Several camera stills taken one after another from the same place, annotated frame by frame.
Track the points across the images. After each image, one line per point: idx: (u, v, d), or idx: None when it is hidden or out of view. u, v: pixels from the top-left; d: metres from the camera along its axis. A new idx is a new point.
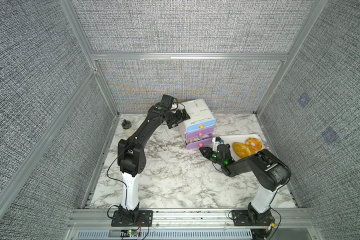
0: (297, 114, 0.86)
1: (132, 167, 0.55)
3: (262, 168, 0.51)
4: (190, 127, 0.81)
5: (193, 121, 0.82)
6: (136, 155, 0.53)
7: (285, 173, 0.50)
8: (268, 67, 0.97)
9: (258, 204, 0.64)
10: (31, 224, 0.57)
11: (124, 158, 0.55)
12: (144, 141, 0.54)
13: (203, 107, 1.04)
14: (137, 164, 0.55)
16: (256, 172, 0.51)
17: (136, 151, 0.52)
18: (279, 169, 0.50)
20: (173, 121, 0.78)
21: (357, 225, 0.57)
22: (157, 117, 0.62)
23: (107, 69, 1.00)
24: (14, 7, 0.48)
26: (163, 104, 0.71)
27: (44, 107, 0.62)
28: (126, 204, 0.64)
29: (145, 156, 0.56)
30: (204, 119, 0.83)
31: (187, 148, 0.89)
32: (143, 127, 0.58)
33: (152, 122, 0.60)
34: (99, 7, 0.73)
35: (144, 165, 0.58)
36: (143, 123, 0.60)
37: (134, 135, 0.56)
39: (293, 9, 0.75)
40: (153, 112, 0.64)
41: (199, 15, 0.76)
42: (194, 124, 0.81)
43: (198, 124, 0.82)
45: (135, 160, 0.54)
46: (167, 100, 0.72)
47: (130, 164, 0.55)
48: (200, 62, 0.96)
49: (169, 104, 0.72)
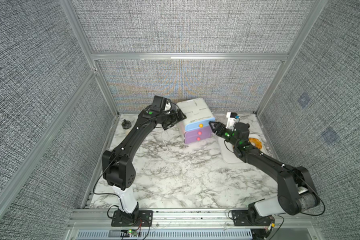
0: (297, 114, 0.86)
1: (119, 181, 0.49)
3: (294, 193, 0.43)
4: (190, 125, 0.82)
5: (193, 119, 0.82)
6: (122, 169, 0.47)
7: (313, 203, 0.44)
8: (268, 67, 0.97)
9: (261, 208, 0.63)
10: (31, 224, 0.57)
11: (110, 172, 0.49)
12: (131, 152, 0.49)
13: (203, 106, 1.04)
14: (124, 178, 0.49)
16: (281, 192, 0.48)
17: (122, 165, 0.46)
18: (308, 197, 0.44)
20: (168, 123, 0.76)
21: (358, 225, 0.57)
22: (146, 124, 0.56)
23: (107, 69, 1.00)
24: (14, 7, 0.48)
26: (154, 107, 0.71)
27: (44, 107, 0.62)
28: (123, 209, 0.64)
29: (133, 169, 0.50)
30: (204, 117, 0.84)
31: (185, 142, 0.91)
32: (131, 137, 0.52)
33: (142, 129, 0.54)
34: (99, 7, 0.73)
35: (134, 178, 0.53)
36: (133, 130, 0.54)
37: (121, 146, 0.49)
39: (293, 9, 0.75)
40: (144, 117, 0.58)
41: (199, 15, 0.76)
42: (193, 123, 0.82)
43: (197, 123, 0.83)
45: (122, 174, 0.48)
46: (159, 101, 0.65)
47: (117, 177, 0.49)
48: (200, 62, 0.96)
49: (161, 106, 0.65)
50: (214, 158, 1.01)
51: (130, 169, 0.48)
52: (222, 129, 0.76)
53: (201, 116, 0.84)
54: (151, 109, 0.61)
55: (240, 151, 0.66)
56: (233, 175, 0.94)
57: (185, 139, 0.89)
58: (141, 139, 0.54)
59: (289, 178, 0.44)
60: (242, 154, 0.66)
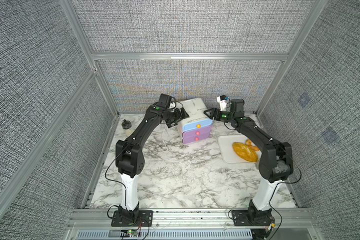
0: (297, 114, 0.86)
1: (131, 168, 0.55)
3: (272, 161, 0.50)
4: (187, 125, 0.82)
5: (190, 120, 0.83)
6: (134, 156, 0.52)
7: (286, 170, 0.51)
8: (268, 67, 0.97)
9: (258, 200, 0.65)
10: (31, 224, 0.57)
11: (122, 160, 0.54)
12: (142, 141, 0.54)
13: (202, 106, 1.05)
14: (135, 166, 0.53)
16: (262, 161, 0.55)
17: (134, 152, 0.51)
18: (282, 164, 0.52)
20: (172, 120, 0.83)
21: (358, 225, 0.57)
22: (155, 117, 0.62)
23: (107, 69, 1.00)
24: (14, 7, 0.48)
26: (161, 103, 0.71)
27: (44, 107, 0.62)
28: (126, 204, 0.64)
29: (143, 157, 0.56)
30: (201, 117, 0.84)
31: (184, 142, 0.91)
32: (140, 128, 0.57)
33: (150, 123, 0.60)
34: (99, 7, 0.73)
35: (143, 167, 0.58)
36: (142, 123, 0.59)
37: (132, 136, 0.55)
39: (293, 9, 0.75)
40: (151, 112, 0.63)
41: (199, 15, 0.76)
42: (191, 123, 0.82)
43: (195, 123, 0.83)
45: (133, 161, 0.53)
46: (165, 99, 0.71)
47: (128, 163, 0.55)
48: (200, 62, 0.96)
49: (166, 103, 0.71)
50: (214, 158, 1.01)
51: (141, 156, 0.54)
52: (218, 113, 0.82)
53: (198, 117, 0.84)
54: (157, 105, 0.67)
55: (236, 122, 0.70)
56: (233, 175, 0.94)
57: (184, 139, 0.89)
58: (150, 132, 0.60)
59: (272, 149, 0.50)
60: (237, 124, 0.71)
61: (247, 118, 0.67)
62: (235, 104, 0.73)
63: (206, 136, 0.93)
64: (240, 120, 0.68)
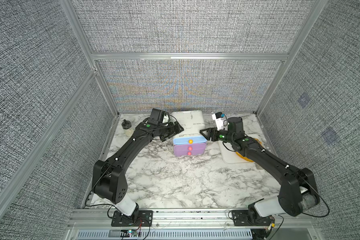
0: (297, 114, 0.86)
1: (109, 194, 0.45)
3: (297, 195, 0.42)
4: (178, 139, 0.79)
5: (183, 134, 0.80)
6: (113, 180, 0.43)
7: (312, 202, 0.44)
8: (268, 67, 0.97)
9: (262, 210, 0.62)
10: (31, 224, 0.57)
11: (100, 184, 0.46)
12: (125, 163, 0.46)
13: (199, 121, 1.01)
14: (114, 192, 0.44)
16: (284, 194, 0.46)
17: (114, 176, 0.43)
18: (308, 197, 0.44)
20: (166, 135, 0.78)
21: (357, 225, 0.57)
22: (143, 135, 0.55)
23: (107, 69, 1.00)
24: (14, 7, 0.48)
26: (152, 119, 0.65)
27: (44, 107, 0.62)
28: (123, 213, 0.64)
29: (125, 183, 0.47)
30: (195, 133, 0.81)
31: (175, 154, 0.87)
32: (126, 147, 0.50)
33: (138, 141, 0.53)
34: (99, 7, 0.73)
35: (124, 193, 0.49)
36: (129, 141, 0.53)
37: (115, 156, 0.47)
39: (293, 9, 0.75)
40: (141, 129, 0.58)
41: (199, 15, 0.76)
42: (182, 138, 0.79)
43: (187, 138, 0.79)
45: (112, 187, 0.44)
46: (156, 115, 0.65)
47: (107, 188, 0.46)
48: (200, 62, 0.96)
49: (159, 119, 0.65)
50: (214, 158, 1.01)
51: (122, 181, 0.45)
52: (214, 133, 0.73)
53: (192, 133, 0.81)
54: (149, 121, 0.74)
55: (239, 145, 0.62)
56: (233, 175, 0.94)
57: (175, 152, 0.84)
58: (136, 151, 0.52)
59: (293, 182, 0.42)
60: (241, 147, 0.62)
61: (251, 139, 0.61)
62: (233, 124, 0.65)
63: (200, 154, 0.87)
64: (243, 143, 0.61)
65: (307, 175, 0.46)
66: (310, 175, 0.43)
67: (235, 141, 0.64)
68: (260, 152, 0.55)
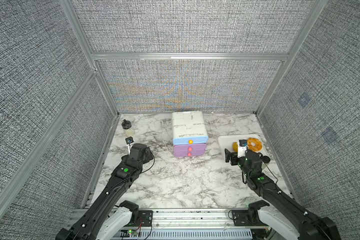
0: (297, 114, 0.86)
1: None
3: None
4: (178, 139, 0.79)
5: (183, 134, 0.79)
6: None
7: None
8: (268, 67, 0.97)
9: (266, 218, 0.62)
10: (31, 224, 0.57)
11: None
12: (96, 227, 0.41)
13: (199, 121, 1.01)
14: None
16: None
17: None
18: None
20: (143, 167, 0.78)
21: (357, 225, 0.57)
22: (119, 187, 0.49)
23: (107, 69, 1.00)
24: (14, 7, 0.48)
26: (132, 160, 0.59)
27: (44, 107, 0.62)
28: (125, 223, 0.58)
29: None
30: (195, 133, 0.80)
31: (175, 154, 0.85)
32: (97, 206, 0.44)
33: (112, 194, 0.47)
34: (99, 7, 0.73)
35: None
36: (101, 197, 0.46)
37: (83, 220, 0.41)
39: (293, 9, 0.75)
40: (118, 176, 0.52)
41: (199, 15, 0.76)
42: (183, 138, 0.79)
43: (187, 138, 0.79)
45: None
46: (136, 154, 0.58)
47: None
48: (200, 62, 0.96)
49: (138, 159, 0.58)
50: (214, 158, 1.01)
51: None
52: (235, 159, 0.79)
53: (192, 133, 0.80)
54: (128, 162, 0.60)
55: (254, 183, 0.62)
56: (233, 175, 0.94)
57: (175, 152, 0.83)
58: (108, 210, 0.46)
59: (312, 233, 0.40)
60: (256, 186, 0.62)
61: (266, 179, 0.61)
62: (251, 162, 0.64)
63: (201, 154, 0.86)
64: (257, 182, 0.61)
65: (329, 227, 0.43)
66: (331, 226, 0.41)
67: (251, 178, 0.64)
68: (277, 194, 0.54)
